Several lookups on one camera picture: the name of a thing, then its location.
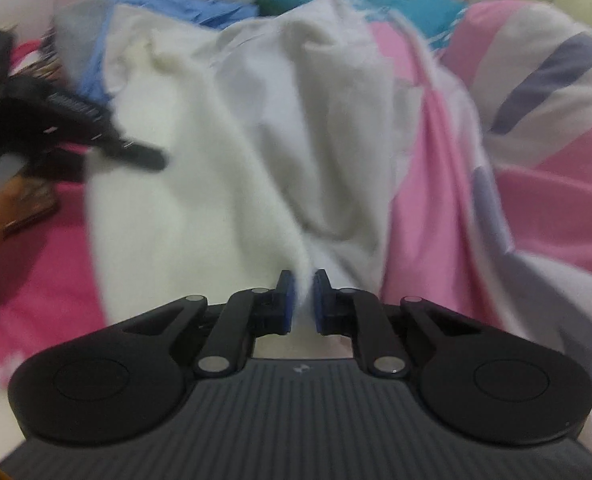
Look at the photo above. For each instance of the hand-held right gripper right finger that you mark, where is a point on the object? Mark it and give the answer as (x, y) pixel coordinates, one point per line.
(321, 305)

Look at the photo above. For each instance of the white shirt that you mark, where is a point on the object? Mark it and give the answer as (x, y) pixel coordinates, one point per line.
(326, 135)

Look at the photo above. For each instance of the teal striped blanket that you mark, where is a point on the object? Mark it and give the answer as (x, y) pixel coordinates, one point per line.
(415, 5)

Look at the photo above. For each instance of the grey cloth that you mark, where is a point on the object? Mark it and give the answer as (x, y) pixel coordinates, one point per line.
(76, 25)

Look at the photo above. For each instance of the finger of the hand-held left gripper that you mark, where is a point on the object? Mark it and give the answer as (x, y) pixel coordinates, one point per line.
(141, 157)

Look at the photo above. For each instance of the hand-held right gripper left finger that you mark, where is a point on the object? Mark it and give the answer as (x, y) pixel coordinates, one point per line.
(288, 305)

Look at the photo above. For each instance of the dark patterned cloth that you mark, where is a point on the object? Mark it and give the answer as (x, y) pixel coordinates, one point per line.
(51, 60)

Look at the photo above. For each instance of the light blue cloth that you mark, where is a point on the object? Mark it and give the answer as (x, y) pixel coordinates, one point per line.
(176, 5)

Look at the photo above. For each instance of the smartphone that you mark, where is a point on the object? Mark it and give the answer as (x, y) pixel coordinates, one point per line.
(38, 205)

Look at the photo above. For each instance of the cream knit sweater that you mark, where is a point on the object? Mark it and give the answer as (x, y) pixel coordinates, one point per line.
(176, 185)

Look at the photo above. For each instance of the pink patterned quilt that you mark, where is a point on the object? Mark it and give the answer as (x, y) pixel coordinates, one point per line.
(550, 185)

